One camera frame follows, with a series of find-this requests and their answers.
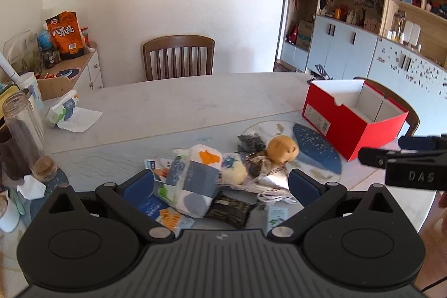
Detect small light blue box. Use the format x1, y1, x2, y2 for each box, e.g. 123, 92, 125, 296
265, 206, 289, 234

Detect red cardboard shoe box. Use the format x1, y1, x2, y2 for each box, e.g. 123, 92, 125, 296
302, 79, 408, 161

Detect crumpled white tissue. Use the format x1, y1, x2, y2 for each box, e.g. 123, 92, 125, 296
16, 175, 46, 201

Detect bag of black pieces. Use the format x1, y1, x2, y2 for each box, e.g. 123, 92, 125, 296
238, 133, 266, 154

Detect white kettle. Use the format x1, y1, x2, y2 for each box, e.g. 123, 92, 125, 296
0, 53, 44, 110

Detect blue soda biscuit packet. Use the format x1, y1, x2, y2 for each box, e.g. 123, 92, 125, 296
138, 195, 195, 236

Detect black snack packet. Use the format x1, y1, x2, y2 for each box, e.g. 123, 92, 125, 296
205, 191, 256, 229

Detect white side cabinet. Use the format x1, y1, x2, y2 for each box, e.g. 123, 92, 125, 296
37, 42, 103, 101

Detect clear glass jar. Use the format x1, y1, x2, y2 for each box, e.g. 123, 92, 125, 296
2, 91, 58, 183

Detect silver foil snack bag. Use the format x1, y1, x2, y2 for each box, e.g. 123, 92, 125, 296
245, 151, 271, 178

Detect dark wooden chair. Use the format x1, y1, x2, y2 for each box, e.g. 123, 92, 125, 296
142, 35, 215, 81

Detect white usb cable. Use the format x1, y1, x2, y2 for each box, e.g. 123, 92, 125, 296
257, 190, 299, 205

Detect blueberry bread packet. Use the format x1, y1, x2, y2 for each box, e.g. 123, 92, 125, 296
220, 154, 248, 185

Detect white wall cabinet unit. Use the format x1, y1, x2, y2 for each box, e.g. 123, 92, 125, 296
280, 0, 446, 107

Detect orange snack bag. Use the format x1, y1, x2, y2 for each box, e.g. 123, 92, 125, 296
46, 11, 85, 61

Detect person right hand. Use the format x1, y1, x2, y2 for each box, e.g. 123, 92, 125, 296
438, 191, 447, 209

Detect white chicken sausage packet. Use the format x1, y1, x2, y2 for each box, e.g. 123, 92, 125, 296
144, 157, 172, 182

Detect light wooden chair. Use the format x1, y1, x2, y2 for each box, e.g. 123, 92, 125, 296
355, 76, 420, 137

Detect grey phone stand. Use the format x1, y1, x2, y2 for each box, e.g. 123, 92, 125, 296
307, 64, 333, 84

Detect tissue pack with paper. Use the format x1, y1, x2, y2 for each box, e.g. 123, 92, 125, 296
46, 89, 102, 133

